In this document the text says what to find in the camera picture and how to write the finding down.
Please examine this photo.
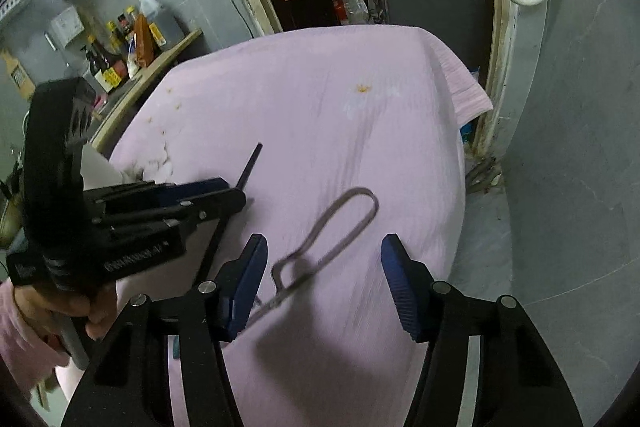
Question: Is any pink floral cloth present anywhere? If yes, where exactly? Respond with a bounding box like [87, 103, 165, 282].
[55, 25, 495, 427]

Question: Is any teal and black chopstick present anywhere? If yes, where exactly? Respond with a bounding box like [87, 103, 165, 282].
[170, 143, 263, 360]

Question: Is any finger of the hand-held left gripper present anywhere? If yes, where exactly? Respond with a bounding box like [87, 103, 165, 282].
[82, 177, 233, 214]
[106, 188, 248, 234]

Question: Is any pale curved door frame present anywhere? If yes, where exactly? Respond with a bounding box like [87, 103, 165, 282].
[472, 0, 548, 158]

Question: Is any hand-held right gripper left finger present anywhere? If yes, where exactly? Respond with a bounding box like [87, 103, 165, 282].
[59, 233, 269, 427]

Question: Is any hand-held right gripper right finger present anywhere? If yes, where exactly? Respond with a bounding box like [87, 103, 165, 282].
[380, 233, 585, 427]

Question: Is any large metal spoon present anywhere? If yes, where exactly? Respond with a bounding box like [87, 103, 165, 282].
[240, 188, 380, 325]

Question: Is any person's left forearm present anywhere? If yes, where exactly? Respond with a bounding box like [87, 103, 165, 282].
[0, 279, 71, 403]

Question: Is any brown stand-up pouch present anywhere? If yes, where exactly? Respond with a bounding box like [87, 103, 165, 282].
[132, 13, 157, 68]

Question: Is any small seasoning bottle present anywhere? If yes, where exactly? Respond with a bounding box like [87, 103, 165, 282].
[106, 22, 125, 55]
[117, 12, 136, 42]

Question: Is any person's left hand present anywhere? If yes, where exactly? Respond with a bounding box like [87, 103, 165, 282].
[14, 281, 119, 342]

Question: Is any dark sauce bottle yellow label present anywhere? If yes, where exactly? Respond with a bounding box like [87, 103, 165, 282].
[86, 36, 126, 94]

